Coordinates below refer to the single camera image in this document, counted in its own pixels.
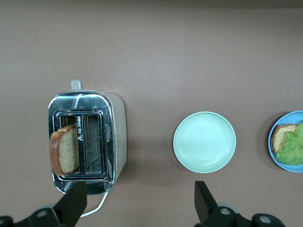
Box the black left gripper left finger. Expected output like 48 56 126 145
0 181 88 227

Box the blue plate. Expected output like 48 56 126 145
268 110 303 173

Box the brown bread slice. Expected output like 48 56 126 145
272 124 299 154
49 124 80 176

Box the beige chrome toaster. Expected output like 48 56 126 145
48 79 128 196

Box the white toaster power cable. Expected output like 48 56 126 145
80 191 111 218

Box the green lettuce leaf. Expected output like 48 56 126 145
276 122 303 166

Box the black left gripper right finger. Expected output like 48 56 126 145
194 181 285 227

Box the pale green plate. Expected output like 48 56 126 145
172 111 237 175

